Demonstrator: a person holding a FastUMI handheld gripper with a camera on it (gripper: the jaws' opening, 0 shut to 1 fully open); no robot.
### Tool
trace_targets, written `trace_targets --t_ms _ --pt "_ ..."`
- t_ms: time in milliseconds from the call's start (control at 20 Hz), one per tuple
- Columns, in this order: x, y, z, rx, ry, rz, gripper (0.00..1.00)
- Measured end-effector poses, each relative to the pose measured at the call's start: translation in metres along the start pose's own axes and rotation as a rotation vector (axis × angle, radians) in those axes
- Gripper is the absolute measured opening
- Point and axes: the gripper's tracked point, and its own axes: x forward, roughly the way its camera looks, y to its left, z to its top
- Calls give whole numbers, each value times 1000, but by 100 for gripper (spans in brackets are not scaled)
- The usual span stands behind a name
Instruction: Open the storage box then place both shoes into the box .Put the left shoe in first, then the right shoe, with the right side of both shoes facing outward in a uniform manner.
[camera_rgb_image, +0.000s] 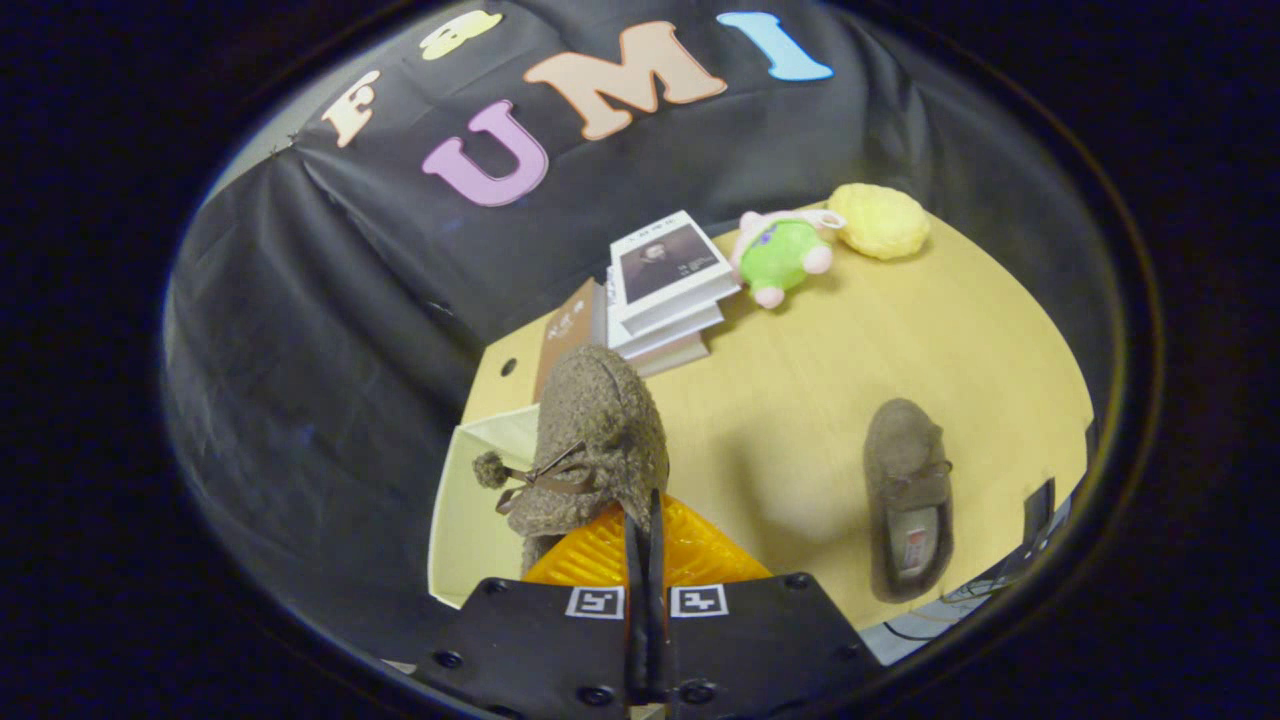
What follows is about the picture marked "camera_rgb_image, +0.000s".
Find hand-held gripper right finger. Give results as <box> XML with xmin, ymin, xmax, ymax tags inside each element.
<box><xmin>650</xmin><ymin>489</ymin><xmax>882</xmax><ymax>720</ymax></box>

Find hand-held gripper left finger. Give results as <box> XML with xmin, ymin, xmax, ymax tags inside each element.
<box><xmin>413</xmin><ymin>490</ymin><xmax>649</xmax><ymax>720</ymax></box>

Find grey fabric storage box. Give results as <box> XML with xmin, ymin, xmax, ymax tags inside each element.
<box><xmin>428</xmin><ymin>405</ymin><xmax>546</xmax><ymax>609</ymax></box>

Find brown fleece shoe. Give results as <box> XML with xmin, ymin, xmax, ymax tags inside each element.
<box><xmin>863</xmin><ymin>398</ymin><xmax>954</xmax><ymax>604</ymax></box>
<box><xmin>472</xmin><ymin>345</ymin><xmax>671</xmax><ymax>577</ymax></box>

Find brown book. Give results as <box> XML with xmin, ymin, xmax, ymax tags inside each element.
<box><xmin>533</xmin><ymin>278</ymin><xmax>607</xmax><ymax>401</ymax></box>

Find black backdrop cloth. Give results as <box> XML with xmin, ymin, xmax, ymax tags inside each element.
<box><xmin>165</xmin><ymin>0</ymin><xmax>1111</xmax><ymax>661</ymax></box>

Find white portrait cover book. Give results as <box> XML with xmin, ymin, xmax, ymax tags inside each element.
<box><xmin>608</xmin><ymin>210</ymin><xmax>742</xmax><ymax>337</ymax></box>

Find green plush toy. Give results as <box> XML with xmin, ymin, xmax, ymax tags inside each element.
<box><xmin>730</xmin><ymin>208</ymin><xmax>847</xmax><ymax>309</ymax></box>

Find yellow plush toy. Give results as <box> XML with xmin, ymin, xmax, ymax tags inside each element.
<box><xmin>828</xmin><ymin>183</ymin><xmax>931</xmax><ymax>262</ymax></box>

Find black cables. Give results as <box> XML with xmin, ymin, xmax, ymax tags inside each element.
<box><xmin>880</xmin><ymin>560</ymin><xmax>1046</xmax><ymax>643</ymax></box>

